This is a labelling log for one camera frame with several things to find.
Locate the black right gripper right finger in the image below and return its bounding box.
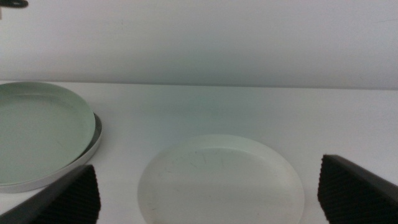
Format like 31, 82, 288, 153
317, 154, 398, 224

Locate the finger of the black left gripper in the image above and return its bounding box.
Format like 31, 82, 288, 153
0, 0, 29, 9

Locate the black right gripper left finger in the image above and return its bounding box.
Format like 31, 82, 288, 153
0, 164, 101, 224

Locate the grey shallow bowl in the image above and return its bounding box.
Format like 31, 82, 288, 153
0, 112, 103, 194

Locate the pale green shallow bowl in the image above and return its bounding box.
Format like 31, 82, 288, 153
0, 81, 96, 187

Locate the white shallow bowl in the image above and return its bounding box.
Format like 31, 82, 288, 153
137, 134, 305, 224

